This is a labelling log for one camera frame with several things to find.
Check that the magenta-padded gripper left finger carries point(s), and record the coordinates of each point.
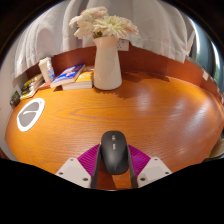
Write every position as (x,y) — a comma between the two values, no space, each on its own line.
(75,171)

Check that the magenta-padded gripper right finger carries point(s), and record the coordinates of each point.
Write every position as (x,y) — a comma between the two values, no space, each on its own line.
(153,170)

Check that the black computer mouse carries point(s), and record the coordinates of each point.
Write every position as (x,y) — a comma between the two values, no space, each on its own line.
(114,153)

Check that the white and grey mouse pad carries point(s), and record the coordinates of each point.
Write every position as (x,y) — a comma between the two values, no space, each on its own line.
(30,115)

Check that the yellow and white book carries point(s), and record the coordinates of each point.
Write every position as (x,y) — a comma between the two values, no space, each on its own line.
(28,95)

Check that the red-brown book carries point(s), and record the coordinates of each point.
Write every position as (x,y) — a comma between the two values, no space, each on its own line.
(45,85)

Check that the dark cover book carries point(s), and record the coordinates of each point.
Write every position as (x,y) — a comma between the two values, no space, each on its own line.
(30,90)
(32,85)

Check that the orange cover book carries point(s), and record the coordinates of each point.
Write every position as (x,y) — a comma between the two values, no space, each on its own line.
(85,78)

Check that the blue cover book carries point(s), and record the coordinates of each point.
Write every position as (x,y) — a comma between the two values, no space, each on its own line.
(68,75)

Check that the cream tumbler with lid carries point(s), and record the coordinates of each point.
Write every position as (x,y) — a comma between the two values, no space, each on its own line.
(43,68)

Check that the cream ceramic vase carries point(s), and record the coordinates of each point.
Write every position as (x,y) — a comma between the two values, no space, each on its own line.
(107,66)

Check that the dark window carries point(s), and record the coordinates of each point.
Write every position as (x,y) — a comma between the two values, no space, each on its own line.
(206,50)

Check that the white curtain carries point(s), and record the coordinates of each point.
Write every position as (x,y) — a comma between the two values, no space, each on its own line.
(160,26)

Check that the white and pink flower bouquet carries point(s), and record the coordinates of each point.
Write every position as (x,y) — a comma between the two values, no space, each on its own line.
(106,23)

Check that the white wall socket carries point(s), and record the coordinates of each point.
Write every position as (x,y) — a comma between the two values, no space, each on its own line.
(205,75)
(124,45)

